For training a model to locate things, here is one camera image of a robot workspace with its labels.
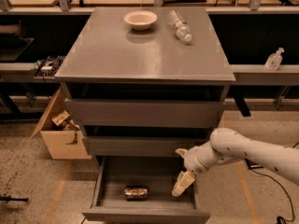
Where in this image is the snack bag in box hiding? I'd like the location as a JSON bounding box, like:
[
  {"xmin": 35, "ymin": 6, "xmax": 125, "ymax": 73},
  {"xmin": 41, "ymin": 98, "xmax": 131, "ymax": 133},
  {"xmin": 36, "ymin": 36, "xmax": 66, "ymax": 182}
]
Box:
[{"xmin": 51, "ymin": 110, "xmax": 70, "ymax": 126}]

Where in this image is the grey drawer cabinet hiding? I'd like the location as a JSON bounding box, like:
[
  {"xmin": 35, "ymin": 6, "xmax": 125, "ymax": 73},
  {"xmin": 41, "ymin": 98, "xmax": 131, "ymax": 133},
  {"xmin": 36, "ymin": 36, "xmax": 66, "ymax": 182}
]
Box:
[{"xmin": 54, "ymin": 7, "xmax": 236, "ymax": 161}]

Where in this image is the grey drawer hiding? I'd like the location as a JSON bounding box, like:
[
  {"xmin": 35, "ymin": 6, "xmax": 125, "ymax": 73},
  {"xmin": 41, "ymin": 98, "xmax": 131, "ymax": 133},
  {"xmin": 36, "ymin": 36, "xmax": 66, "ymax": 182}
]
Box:
[
  {"xmin": 82, "ymin": 136, "xmax": 207, "ymax": 157},
  {"xmin": 64, "ymin": 98, "xmax": 223, "ymax": 128},
  {"xmin": 82, "ymin": 156, "xmax": 210, "ymax": 224}
]

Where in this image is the grey middle drawer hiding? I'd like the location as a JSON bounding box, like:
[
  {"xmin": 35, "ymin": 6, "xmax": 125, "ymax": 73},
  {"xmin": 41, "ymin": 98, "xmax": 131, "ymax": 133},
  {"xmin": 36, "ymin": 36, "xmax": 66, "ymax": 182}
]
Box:
[{"xmin": 82, "ymin": 136, "xmax": 207, "ymax": 157}]

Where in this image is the black foot pedal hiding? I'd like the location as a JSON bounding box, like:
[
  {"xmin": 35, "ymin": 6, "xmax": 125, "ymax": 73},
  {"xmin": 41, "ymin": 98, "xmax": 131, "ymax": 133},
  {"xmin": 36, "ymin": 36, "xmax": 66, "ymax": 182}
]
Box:
[{"xmin": 245, "ymin": 159, "xmax": 261, "ymax": 169}]

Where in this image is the grey top drawer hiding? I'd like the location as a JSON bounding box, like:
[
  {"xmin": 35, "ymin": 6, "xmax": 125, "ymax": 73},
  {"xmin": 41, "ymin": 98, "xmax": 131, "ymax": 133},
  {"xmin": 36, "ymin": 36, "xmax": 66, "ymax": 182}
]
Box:
[{"xmin": 64, "ymin": 98, "xmax": 223, "ymax": 128}]

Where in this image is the white paper bowl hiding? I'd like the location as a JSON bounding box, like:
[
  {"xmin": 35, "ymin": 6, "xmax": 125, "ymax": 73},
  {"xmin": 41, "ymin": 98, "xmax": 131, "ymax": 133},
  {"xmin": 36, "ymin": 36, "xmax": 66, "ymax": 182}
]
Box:
[{"xmin": 124, "ymin": 10, "xmax": 157, "ymax": 31}]

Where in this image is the black tool on floor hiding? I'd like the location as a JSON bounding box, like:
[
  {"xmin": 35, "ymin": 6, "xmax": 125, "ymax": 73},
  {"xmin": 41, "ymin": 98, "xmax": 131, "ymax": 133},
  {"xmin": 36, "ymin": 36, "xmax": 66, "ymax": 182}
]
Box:
[{"xmin": 0, "ymin": 196, "xmax": 29, "ymax": 202}]

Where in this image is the clear plastic water bottle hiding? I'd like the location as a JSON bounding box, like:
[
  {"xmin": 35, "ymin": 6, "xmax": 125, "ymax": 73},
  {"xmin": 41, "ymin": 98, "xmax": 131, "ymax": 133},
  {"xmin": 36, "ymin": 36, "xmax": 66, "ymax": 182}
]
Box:
[{"xmin": 168, "ymin": 10, "xmax": 192, "ymax": 43}]

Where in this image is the cardboard box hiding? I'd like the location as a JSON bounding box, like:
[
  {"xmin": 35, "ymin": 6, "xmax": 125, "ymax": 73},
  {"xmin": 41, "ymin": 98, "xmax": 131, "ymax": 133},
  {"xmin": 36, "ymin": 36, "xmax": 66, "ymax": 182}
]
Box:
[{"xmin": 31, "ymin": 88, "xmax": 91, "ymax": 160}]

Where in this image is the black pedal cable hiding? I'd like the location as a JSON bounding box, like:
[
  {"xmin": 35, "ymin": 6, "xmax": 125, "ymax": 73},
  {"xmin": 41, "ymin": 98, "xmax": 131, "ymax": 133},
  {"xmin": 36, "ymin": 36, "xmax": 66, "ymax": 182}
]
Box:
[{"xmin": 249, "ymin": 140, "xmax": 299, "ymax": 224}]

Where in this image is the hand sanitizer pump bottle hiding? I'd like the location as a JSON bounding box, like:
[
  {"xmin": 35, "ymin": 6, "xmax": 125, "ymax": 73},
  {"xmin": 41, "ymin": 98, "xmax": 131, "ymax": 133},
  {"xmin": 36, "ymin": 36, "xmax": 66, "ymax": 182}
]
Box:
[{"xmin": 264, "ymin": 48, "xmax": 284, "ymax": 71}]

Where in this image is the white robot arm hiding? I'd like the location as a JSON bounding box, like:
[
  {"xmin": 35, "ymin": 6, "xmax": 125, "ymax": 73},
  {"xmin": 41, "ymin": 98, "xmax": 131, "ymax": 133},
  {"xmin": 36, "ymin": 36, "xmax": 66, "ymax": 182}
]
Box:
[{"xmin": 172, "ymin": 128, "xmax": 299, "ymax": 197}]

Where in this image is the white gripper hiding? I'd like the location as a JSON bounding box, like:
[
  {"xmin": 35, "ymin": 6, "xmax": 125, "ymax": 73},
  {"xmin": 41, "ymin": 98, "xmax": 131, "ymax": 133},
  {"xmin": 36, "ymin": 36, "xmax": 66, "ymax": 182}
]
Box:
[{"xmin": 172, "ymin": 147, "xmax": 208, "ymax": 197}]

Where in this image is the grey bottom drawer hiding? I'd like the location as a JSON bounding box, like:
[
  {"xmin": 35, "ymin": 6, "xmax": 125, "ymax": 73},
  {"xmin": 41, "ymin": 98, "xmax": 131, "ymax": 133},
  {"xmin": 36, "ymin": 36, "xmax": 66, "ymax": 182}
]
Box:
[{"xmin": 82, "ymin": 156, "xmax": 210, "ymax": 224}]

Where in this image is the black patterned notebook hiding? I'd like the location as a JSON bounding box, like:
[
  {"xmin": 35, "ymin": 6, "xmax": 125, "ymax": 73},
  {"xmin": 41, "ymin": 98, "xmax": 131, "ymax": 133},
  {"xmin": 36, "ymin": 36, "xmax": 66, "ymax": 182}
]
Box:
[{"xmin": 36, "ymin": 55, "xmax": 64, "ymax": 77}]

